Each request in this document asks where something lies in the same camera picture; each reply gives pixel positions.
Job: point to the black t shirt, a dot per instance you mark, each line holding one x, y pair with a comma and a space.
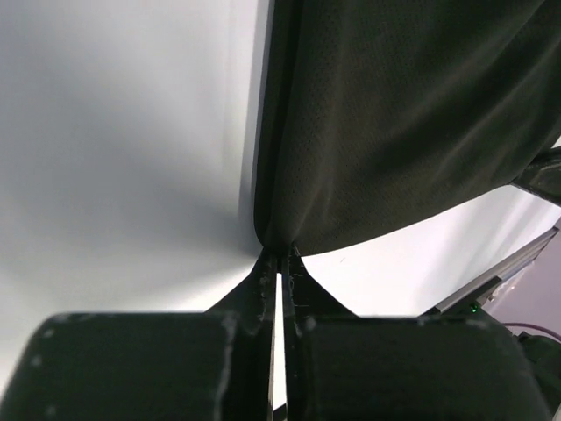
380, 114

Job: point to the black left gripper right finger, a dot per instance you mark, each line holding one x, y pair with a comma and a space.
454, 365

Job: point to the aluminium frame rail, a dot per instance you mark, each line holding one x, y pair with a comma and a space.
470, 298

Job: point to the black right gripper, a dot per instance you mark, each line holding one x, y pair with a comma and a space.
542, 177

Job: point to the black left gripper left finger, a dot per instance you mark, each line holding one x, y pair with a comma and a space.
212, 365

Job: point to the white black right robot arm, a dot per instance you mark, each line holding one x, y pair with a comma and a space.
522, 294

